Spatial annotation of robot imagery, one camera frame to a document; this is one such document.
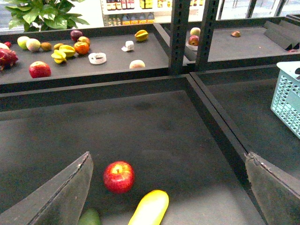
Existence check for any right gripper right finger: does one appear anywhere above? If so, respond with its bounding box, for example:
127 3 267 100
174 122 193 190
245 152 300 225

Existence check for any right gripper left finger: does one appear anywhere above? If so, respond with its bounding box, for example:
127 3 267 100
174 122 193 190
0 152 93 225

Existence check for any light blue plastic basket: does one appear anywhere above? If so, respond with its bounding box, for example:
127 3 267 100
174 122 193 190
270 61 300 137

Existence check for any yellow mango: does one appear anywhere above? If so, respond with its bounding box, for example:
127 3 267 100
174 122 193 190
128 190 169 225

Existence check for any red yellow mango fruit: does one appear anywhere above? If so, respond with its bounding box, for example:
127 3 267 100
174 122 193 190
77 36 90 46

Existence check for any green avocado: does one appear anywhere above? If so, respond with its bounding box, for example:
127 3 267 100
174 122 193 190
77 209 102 225

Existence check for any red apple on lower shelf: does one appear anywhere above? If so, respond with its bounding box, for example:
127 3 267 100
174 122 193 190
103 161 135 194

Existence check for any large red apple upper shelf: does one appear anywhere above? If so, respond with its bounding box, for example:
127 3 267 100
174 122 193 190
29 61 52 78

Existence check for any black upper fruit tray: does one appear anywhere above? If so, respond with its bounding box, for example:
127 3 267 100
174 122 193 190
0 23 170 93

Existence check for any yellow starfruit front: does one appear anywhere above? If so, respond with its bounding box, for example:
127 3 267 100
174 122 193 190
51 50 67 64

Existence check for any yellow starfruit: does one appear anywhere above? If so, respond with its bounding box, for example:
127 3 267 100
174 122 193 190
135 30 149 42
59 45 76 58
51 50 67 64

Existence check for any yellow starfruit behind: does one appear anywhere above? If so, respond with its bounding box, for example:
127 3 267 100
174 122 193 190
59 45 76 58

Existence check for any pink dragon fruit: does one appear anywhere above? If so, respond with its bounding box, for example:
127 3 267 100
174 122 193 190
0 48 18 71

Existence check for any brown kiwi right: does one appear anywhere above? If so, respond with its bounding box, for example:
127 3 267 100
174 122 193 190
53 43 63 50

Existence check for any brown kiwi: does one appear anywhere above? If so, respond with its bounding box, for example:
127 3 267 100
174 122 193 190
53 43 63 50
40 42 52 52

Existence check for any orange persimmon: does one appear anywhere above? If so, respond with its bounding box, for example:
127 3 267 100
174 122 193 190
73 42 90 55

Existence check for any brown kiwi left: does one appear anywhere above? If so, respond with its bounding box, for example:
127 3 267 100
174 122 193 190
40 42 52 52

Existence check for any pale peach front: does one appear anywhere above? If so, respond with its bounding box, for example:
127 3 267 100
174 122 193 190
129 60 145 69

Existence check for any pale green peach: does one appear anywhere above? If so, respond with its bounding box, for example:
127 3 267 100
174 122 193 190
26 38 41 52

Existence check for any brown fruit far right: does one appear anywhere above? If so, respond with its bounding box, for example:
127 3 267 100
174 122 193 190
231 30 241 38

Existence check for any green apple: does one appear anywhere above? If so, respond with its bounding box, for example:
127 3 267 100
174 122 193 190
17 36 30 50

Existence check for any red chili pepper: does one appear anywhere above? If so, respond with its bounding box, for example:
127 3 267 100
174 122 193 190
4 42 11 48

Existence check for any white round fruit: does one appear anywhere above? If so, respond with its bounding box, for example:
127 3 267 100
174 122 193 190
0 43 9 50

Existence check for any purple passion fruit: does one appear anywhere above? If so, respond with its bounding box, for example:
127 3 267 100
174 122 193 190
70 30 83 42

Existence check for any red apple in right tray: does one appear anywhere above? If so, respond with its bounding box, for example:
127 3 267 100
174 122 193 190
188 35 200 46

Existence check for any peach in right tray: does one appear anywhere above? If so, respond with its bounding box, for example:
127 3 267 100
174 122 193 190
190 27 201 37

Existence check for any yellow starfruit far right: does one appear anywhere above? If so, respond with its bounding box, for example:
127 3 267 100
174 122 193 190
135 30 149 42

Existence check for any green potted plant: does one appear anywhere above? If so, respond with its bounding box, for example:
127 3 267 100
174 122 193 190
4 0 89 32

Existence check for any white goods shelf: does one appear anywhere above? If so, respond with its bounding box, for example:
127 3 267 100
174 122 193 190
100 0 204 27

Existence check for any white tape ring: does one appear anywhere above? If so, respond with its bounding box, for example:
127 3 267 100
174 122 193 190
88 52 107 65

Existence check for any black shelf upright post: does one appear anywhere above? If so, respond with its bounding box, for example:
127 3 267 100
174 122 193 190
168 0 190 75

